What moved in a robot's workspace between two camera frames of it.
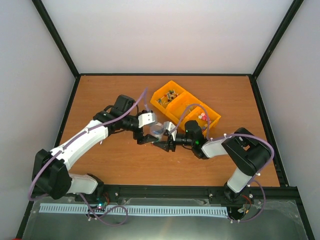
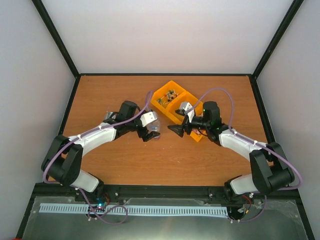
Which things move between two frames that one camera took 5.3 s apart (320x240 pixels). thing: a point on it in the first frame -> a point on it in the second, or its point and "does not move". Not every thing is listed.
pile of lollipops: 167,97 does not move
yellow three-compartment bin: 181,106 does not move
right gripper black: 167,145 -> 180,128
